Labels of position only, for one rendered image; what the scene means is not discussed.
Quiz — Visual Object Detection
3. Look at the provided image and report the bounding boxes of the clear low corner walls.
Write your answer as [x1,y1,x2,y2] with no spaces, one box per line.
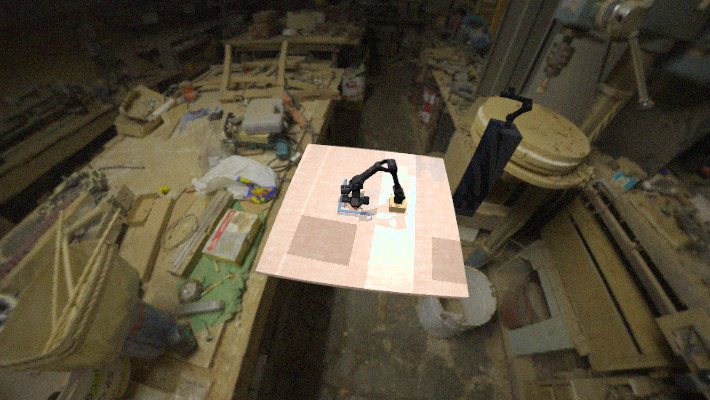
[337,212,372,220]

